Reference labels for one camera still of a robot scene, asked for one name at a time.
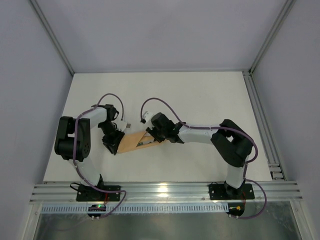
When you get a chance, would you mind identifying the beige cloth napkin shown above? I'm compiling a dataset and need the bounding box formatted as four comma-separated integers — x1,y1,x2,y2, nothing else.
117,131,164,154

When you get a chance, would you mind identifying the green handled knife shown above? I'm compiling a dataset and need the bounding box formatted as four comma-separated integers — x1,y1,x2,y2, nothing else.
136,140,154,147

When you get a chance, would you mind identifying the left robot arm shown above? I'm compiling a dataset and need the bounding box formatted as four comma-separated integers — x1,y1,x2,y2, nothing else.
54,104,125,193

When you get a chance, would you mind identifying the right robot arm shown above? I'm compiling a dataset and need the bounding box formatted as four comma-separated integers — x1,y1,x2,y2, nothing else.
141,111,258,199

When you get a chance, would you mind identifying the left controller board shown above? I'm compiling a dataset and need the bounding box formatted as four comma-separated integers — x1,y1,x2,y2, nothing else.
87,204,107,220

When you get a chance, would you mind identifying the controller board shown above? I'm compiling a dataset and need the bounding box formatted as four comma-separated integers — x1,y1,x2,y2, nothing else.
226,204,245,219
87,204,107,220

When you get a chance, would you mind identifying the right controller board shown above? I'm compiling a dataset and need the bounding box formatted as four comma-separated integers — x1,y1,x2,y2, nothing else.
226,204,245,219

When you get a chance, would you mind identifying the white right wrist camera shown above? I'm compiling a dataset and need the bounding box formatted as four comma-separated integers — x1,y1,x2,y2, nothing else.
140,111,154,125

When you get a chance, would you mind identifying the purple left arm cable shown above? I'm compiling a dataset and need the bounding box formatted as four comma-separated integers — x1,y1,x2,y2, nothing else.
72,93,127,232

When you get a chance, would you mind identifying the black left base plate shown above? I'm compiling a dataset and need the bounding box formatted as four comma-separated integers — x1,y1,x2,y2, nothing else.
76,184,120,202

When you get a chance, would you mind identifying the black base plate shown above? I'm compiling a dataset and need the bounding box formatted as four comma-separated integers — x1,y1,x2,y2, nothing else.
208,183,255,200
76,184,120,202

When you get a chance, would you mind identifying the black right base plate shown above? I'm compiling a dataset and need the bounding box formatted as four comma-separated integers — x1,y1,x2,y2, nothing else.
208,183,255,200

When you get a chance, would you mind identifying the front aluminium rail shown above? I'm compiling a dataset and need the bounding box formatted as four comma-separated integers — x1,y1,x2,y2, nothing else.
29,180,303,204

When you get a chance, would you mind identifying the slotted cable duct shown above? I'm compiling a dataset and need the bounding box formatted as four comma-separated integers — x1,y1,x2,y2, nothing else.
40,202,228,214

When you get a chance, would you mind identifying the left rear aluminium post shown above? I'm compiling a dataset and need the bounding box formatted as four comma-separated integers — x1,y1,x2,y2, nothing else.
28,0,75,77

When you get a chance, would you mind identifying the aluminium post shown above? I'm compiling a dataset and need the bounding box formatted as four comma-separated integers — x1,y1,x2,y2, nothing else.
28,0,75,77
248,0,296,75

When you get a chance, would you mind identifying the aluminium frame rail right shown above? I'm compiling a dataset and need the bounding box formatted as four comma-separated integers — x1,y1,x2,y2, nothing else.
242,70,287,181

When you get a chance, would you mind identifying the right rear aluminium post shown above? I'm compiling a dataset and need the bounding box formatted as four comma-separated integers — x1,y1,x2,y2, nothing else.
248,0,296,75

